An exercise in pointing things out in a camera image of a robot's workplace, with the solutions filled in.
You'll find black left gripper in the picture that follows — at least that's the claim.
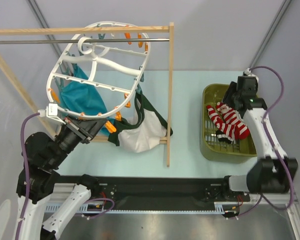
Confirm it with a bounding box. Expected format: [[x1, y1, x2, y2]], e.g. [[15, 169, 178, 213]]
[[49, 112, 108, 167]]

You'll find red white striped sock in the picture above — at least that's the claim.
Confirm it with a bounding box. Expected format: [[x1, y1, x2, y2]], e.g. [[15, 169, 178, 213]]
[[216, 102, 250, 140]]

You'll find orange clothes peg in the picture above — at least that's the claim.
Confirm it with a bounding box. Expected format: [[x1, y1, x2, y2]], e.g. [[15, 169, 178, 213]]
[[137, 33, 148, 52], [124, 32, 132, 45], [123, 92, 132, 109], [105, 120, 117, 134]]

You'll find green and white garment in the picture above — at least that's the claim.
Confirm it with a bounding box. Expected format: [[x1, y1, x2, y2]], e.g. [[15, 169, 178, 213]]
[[107, 93, 168, 153]]

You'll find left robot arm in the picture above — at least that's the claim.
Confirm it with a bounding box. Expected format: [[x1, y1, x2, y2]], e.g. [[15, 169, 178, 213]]
[[14, 114, 107, 240]]

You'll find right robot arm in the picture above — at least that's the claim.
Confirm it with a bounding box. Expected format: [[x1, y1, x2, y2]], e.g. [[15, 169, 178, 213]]
[[220, 74, 298, 201]]

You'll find white plastic clip hanger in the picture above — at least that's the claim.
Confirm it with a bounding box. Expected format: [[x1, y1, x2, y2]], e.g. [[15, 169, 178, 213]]
[[46, 21, 151, 120]]

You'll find red white santa sock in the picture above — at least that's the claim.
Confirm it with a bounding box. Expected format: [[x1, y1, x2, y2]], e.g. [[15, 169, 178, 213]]
[[206, 105, 225, 131]]

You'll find teal blue garment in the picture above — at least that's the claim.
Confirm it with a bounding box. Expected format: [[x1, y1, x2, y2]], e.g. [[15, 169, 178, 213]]
[[55, 78, 108, 116]]

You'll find olive green plastic basket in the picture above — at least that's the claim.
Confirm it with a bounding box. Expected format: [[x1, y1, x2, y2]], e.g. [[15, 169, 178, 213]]
[[200, 83, 257, 164]]

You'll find teal clothes peg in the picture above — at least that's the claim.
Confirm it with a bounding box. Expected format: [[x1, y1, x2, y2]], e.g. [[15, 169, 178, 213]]
[[96, 24, 106, 40]]

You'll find metal hanging rod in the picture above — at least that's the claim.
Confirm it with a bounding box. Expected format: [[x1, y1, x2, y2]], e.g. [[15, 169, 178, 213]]
[[0, 38, 170, 45]]

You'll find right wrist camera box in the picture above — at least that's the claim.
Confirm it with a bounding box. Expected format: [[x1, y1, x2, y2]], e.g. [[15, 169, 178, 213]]
[[243, 67, 259, 82]]

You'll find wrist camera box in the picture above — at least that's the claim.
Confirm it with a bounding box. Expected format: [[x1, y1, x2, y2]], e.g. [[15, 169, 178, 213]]
[[243, 67, 259, 82], [37, 103, 64, 124]]

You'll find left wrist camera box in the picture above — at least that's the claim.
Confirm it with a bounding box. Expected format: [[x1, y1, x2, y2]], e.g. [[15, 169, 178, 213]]
[[37, 103, 64, 124]]

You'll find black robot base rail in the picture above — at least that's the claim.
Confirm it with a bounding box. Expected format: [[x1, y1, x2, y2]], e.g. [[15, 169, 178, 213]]
[[59, 174, 241, 211]]

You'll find wooden clothes rack frame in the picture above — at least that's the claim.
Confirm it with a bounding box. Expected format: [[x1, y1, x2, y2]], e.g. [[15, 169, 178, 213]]
[[0, 21, 175, 168]]

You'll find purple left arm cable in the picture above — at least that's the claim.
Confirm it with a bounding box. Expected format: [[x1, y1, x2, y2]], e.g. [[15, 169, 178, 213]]
[[13, 112, 42, 240]]

